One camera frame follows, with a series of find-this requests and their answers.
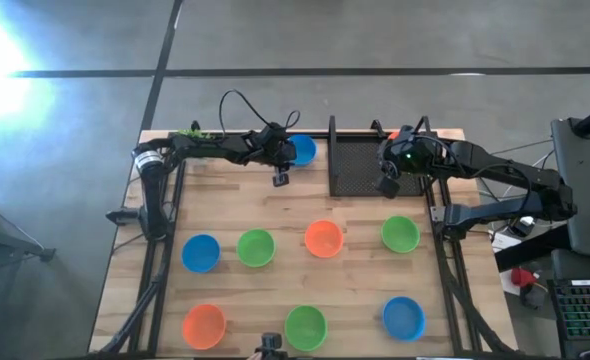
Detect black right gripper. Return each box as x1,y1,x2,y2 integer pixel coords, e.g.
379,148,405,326
374,124,449,177

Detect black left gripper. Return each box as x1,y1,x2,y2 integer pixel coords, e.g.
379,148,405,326
243,122,298,166

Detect small blue plastic bowl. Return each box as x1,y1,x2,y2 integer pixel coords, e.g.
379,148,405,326
381,296,427,343
181,233,222,274
288,133,319,168

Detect small green plastic bowl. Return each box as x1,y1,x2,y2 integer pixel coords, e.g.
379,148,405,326
283,305,329,352
380,215,421,254
236,228,277,269

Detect black perforated metal tray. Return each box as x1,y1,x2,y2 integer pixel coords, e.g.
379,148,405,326
327,115,425,198

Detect green plant in white pot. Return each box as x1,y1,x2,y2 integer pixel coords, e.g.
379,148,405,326
176,128,212,142

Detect white paper sheet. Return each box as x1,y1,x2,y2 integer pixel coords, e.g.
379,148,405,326
498,268,525,297
490,230,524,255

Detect black power adapter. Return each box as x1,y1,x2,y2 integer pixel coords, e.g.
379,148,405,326
507,214,538,238

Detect black bar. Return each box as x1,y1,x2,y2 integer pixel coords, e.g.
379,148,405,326
493,225,574,274

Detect small red object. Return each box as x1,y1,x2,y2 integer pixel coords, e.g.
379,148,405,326
509,266,540,290

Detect black laptop with backlit keyboard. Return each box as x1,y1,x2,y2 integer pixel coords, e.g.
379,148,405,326
546,248,590,360

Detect black metal stand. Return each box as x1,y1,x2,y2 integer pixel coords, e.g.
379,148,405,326
0,198,58,265

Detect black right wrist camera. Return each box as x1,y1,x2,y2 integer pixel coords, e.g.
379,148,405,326
373,173,402,200

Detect black aluminium frame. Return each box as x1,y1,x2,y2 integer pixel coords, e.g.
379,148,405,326
97,130,516,359

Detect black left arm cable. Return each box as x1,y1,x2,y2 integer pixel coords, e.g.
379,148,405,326
218,88,301,132

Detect grey cable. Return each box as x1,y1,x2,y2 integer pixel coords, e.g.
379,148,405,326
474,137,556,157

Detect small black table camera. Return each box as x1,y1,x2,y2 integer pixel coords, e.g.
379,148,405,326
260,332,284,360

